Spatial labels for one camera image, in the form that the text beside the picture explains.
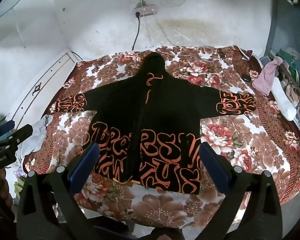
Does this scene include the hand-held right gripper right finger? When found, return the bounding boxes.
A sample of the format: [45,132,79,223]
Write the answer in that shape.
[199,142,283,240]

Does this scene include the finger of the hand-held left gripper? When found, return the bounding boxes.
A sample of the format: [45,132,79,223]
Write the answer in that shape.
[0,119,16,138]
[4,124,34,146]

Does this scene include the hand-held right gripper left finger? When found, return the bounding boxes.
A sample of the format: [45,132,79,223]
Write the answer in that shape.
[16,142,102,240]

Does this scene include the black hoodie with orange print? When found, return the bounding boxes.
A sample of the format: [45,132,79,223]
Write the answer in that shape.
[55,51,257,196]

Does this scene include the light grey cloth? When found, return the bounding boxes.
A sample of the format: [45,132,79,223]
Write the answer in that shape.
[16,115,54,166]

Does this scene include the floral blanket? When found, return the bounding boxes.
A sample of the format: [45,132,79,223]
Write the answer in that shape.
[22,44,300,229]

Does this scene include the white cabinet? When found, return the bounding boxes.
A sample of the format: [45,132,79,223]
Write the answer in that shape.
[7,51,83,130]

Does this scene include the person's dark pants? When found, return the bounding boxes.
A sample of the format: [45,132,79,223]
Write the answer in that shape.
[89,215,193,240]

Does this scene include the white sock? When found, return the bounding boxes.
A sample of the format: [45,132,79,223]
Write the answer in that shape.
[272,77,297,121]

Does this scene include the pink cloth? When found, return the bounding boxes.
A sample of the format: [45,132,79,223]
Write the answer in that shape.
[252,56,283,97]

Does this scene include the green cloth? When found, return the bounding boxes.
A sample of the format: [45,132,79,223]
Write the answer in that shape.
[277,47,300,80]

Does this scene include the white power strip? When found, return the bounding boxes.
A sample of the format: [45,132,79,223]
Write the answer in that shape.
[133,4,157,17]

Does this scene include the thin white cable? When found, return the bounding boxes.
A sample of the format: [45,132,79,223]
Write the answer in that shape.
[139,0,220,62]

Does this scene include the blue metal bed post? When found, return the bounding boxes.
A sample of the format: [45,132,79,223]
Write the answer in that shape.
[263,0,289,57]

